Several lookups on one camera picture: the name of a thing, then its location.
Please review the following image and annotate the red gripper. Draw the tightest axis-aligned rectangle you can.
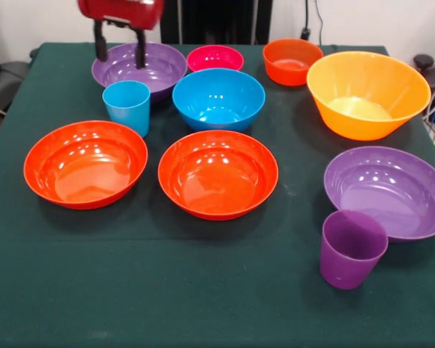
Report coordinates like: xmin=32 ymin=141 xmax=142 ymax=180
xmin=77 ymin=0 xmax=165 ymax=70

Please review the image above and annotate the blue plastic cup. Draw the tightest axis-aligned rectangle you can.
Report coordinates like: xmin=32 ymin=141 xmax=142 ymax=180
xmin=101 ymin=80 xmax=152 ymax=138

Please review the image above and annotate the wide red-orange bowl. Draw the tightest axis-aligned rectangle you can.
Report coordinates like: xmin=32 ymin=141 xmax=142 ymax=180
xmin=23 ymin=120 xmax=149 ymax=210
xmin=157 ymin=130 xmax=279 ymax=221

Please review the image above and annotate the purple plastic bowl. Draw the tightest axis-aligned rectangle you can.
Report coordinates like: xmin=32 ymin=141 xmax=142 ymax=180
xmin=323 ymin=146 xmax=435 ymax=243
xmin=91 ymin=42 xmax=189 ymax=104

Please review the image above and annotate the pink plastic bowl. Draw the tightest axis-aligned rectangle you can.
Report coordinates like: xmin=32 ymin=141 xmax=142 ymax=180
xmin=186 ymin=44 xmax=245 ymax=73

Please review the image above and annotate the blue plastic bowl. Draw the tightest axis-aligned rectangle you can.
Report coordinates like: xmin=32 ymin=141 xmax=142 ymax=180
xmin=172 ymin=68 xmax=266 ymax=133

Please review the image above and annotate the small deep orange bowl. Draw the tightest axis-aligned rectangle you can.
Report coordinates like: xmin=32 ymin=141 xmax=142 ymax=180
xmin=262 ymin=38 xmax=324 ymax=87

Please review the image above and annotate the dark green tablecloth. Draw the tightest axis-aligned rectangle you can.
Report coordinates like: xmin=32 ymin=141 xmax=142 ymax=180
xmin=0 ymin=42 xmax=435 ymax=348

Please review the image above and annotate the large yellow-orange bowl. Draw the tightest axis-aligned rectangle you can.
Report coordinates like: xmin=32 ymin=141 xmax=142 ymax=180
xmin=306 ymin=51 xmax=432 ymax=141

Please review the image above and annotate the purple plastic cup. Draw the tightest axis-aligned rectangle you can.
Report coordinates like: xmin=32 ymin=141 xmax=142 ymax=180
xmin=320 ymin=210 xmax=389 ymax=291

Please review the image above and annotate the black cable with plug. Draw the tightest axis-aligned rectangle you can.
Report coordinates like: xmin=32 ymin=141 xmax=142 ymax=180
xmin=299 ymin=0 xmax=312 ymax=41

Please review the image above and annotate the thin black cable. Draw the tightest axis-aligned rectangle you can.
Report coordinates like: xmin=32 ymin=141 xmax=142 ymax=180
xmin=313 ymin=0 xmax=325 ymax=46

